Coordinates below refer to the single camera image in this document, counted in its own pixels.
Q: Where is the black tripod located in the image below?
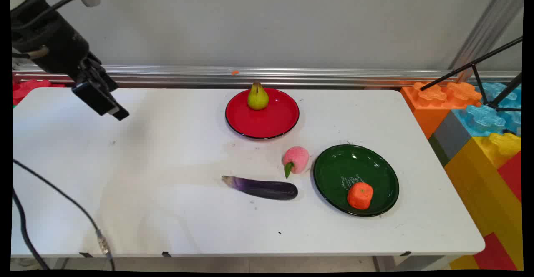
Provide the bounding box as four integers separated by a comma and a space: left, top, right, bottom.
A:
419, 36, 523, 113

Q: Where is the orange giant building block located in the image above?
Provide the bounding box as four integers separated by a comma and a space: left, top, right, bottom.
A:
400, 81, 483, 139

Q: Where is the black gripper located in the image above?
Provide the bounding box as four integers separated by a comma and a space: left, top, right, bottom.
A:
12, 0, 130, 121

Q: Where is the purple toy eggplant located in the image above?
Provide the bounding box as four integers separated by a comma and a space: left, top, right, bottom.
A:
221, 175, 299, 201

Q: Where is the grey giant building block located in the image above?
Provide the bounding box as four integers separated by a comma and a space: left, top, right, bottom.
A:
433, 110, 474, 161

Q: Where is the slanted aluminium post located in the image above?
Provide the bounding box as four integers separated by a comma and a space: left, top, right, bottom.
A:
448, 0, 524, 82

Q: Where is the yellow giant building block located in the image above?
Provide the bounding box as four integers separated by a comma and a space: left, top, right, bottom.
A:
444, 132, 523, 271

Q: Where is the grey table leg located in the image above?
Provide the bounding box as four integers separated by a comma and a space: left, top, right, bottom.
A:
373, 255, 451, 272

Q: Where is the aluminium wall rail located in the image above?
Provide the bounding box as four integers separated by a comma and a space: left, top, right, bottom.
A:
13, 64, 522, 89

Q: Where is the orange toy tangerine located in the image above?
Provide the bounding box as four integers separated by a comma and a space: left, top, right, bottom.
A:
347, 181, 374, 210

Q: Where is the black cable with metal connector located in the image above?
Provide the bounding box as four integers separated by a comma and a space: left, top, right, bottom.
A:
12, 47, 116, 271

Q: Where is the green plate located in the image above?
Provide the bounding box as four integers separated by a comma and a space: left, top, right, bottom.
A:
313, 144, 400, 217

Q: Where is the plain black cable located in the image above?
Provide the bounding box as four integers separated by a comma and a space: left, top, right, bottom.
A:
12, 0, 91, 270

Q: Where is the pink toy peach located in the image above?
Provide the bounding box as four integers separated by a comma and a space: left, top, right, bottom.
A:
282, 146, 310, 179

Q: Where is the blue giant building block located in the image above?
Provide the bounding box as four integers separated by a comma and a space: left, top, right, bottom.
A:
453, 81, 523, 137

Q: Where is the red plate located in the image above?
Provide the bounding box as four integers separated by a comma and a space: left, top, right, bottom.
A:
225, 87, 300, 140

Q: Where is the green yellow toy pear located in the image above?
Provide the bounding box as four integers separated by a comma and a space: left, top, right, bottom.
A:
247, 81, 270, 111

